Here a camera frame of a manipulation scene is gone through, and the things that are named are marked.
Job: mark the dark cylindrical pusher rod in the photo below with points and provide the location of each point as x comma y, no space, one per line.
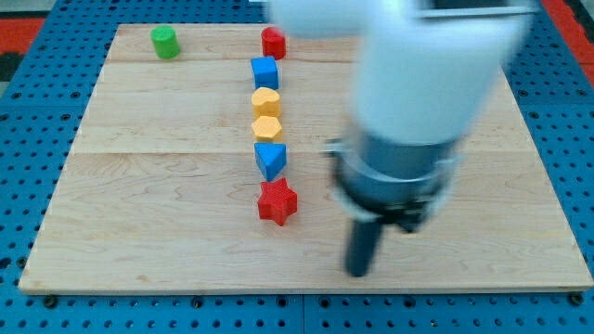
362,244

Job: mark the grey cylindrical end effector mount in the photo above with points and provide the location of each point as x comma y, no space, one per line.
390,182

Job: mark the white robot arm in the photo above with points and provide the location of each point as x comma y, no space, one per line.
423,71

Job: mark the red star block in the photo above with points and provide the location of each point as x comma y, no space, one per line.
277,201

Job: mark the blue triangle block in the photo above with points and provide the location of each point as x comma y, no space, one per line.
270,158

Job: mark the yellow hexagon block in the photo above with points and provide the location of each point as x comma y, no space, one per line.
267,129

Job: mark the yellow heart block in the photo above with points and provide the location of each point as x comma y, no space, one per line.
266,102

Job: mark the blue cube block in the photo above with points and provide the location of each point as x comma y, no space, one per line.
265,72

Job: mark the light wooden board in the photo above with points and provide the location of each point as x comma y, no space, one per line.
158,194

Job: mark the red cylinder block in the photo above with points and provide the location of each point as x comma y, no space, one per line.
273,41

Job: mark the green cylinder block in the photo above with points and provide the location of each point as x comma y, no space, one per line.
164,41

